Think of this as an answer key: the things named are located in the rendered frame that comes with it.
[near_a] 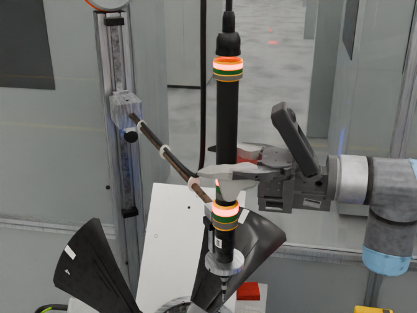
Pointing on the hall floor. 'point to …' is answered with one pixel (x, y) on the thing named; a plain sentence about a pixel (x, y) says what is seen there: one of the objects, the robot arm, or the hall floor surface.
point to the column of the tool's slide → (113, 150)
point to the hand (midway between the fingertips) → (208, 156)
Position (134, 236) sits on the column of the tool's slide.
